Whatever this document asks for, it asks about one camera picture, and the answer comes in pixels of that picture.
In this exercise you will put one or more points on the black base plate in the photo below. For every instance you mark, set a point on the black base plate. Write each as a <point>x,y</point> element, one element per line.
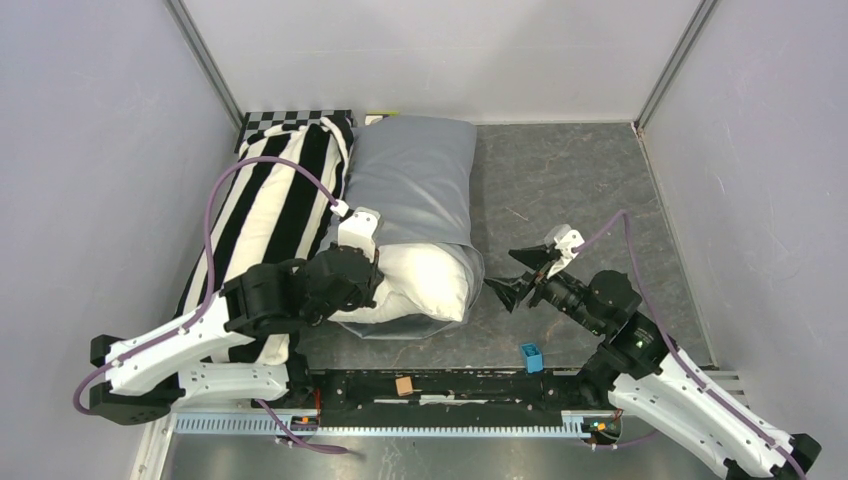
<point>442,398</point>

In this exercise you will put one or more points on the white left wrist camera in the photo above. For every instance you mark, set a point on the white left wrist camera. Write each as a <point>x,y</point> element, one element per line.
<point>357,228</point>

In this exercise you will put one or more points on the left aluminium corner post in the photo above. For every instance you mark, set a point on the left aluminium corner post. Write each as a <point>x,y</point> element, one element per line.
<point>203,55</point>

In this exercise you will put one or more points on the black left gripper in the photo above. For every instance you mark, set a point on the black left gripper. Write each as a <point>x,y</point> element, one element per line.
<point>367,296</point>

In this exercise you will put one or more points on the checkerboard calibration board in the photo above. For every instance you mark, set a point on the checkerboard calibration board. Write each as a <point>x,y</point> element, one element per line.
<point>256,121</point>

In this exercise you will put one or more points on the grey pillowcase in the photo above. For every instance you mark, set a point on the grey pillowcase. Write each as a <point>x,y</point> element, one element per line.
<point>416,172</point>

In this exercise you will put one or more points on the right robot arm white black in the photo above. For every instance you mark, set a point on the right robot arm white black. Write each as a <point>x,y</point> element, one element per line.
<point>640,370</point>

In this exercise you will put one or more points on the aluminium corner post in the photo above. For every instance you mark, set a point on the aluminium corner post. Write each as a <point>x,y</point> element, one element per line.
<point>691,33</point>
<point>203,55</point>

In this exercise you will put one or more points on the orange small cube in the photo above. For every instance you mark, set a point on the orange small cube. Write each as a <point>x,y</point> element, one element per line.
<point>404,386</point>

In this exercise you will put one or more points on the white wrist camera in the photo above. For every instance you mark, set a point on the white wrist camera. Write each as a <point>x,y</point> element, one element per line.
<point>563,242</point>
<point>357,228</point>

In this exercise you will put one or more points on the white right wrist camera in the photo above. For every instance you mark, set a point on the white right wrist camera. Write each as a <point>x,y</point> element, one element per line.
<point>563,242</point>

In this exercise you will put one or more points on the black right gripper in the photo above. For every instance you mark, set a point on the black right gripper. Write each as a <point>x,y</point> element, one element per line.
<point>511,293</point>

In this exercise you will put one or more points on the right aluminium corner post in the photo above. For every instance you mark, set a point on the right aluminium corner post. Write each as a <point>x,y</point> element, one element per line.
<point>691,33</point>

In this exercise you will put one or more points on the black white striped pillow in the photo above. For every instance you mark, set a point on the black white striped pillow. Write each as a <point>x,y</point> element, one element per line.
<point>271,212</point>

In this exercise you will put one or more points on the blue small box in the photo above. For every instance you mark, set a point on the blue small box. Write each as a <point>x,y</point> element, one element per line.
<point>533,358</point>

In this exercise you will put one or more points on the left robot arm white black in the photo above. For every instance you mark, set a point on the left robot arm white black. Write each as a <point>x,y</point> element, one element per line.
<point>145,377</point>

